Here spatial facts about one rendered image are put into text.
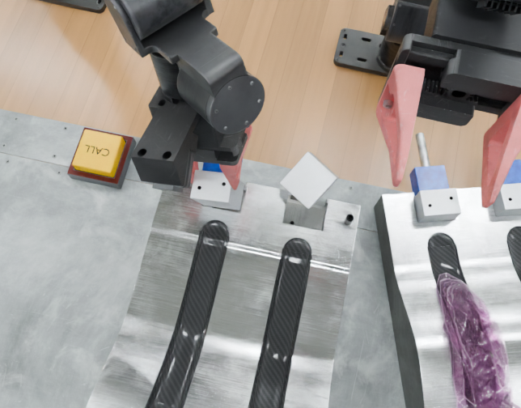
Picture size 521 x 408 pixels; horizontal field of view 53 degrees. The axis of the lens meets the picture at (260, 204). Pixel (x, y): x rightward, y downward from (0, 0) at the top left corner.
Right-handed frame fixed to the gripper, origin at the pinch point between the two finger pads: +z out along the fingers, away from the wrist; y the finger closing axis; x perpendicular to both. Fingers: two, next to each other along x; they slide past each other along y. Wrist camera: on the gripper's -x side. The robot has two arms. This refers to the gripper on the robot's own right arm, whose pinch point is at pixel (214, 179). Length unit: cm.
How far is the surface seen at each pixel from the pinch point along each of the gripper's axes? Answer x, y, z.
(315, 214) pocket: 3.8, 11.4, 9.3
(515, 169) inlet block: 16.3, 37.1, 9.8
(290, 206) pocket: 3.9, 8.1, 8.5
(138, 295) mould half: -12.9, -7.7, 8.8
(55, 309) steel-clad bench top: -14.2, -22.2, 15.1
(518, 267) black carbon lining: 4.2, 38.5, 15.9
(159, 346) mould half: -18.1, -3.3, 10.5
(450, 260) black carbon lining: 3.1, 29.7, 14.8
